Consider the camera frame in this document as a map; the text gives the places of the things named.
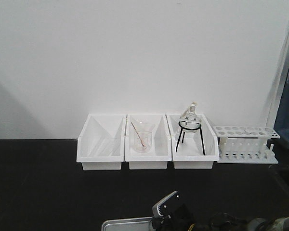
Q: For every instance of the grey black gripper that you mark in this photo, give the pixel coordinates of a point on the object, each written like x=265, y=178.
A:
x=170, y=214

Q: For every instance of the white left storage bin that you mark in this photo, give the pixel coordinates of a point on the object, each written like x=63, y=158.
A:
x=101, y=143

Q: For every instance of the black metal tripod stand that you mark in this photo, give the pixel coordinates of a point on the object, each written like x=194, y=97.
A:
x=202, y=140

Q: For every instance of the silver metal tray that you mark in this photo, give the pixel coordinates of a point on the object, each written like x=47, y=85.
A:
x=128, y=224

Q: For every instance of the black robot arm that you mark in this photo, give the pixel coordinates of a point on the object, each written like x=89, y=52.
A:
x=227, y=222

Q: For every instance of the white middle storage bin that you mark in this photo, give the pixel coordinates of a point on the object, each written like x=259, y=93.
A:
x=160, y=152

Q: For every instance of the white right storage bin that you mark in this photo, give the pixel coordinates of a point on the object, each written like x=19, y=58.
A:
x=189, y=154

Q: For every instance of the glass measuring beaker in bin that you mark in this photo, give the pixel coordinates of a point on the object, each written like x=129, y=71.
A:
x=143, y=133

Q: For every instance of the white test tube rack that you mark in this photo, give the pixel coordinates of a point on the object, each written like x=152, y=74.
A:
x=246, y=145

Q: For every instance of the white storage bin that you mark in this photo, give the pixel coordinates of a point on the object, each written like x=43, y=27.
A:
x=101, y=143
x=160, y=152
x=189, y=154

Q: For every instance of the glass alcohol lamp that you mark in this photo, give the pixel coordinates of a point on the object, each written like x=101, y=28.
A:
x=189, y=120

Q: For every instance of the glass stirring rod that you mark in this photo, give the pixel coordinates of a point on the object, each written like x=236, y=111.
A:
x=141, y=141

